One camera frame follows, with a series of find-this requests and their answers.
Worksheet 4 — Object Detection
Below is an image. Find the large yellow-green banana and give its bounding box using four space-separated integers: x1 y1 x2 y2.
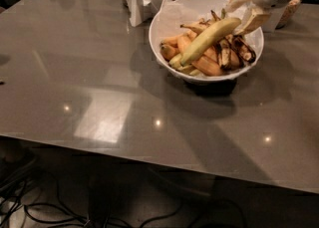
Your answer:
180 17 241 66

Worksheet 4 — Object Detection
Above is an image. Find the white bowl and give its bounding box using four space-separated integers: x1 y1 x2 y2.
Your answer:
149 0 264 85

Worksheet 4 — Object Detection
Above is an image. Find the wicker basket right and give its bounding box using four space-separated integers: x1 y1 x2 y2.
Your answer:
276 0 302 29

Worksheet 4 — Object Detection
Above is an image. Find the small orange banana left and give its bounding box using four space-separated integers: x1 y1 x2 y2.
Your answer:
159 44 179 61

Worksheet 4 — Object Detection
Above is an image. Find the white paper liner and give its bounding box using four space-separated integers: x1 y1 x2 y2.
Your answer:
156 0 265 81

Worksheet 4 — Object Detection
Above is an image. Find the black floor cable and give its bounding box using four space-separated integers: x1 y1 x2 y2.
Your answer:
0 168 248 228

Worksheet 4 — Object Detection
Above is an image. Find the blackened ripe banana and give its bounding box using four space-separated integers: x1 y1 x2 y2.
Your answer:
231 36 256 64

